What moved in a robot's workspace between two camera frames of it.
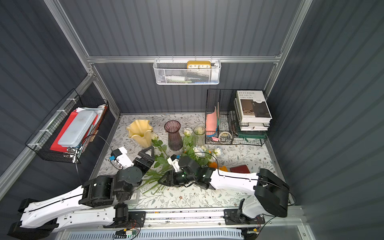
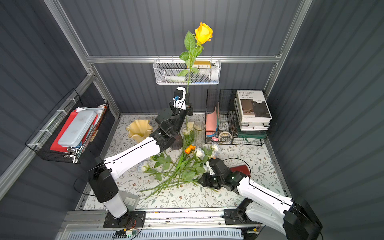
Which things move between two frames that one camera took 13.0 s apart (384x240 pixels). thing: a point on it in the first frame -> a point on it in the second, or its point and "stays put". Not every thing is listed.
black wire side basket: x=64 y=133 stays put
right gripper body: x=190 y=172 -> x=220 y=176
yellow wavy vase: x=140 y=130 stays put
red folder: x=55 y=146 stays put
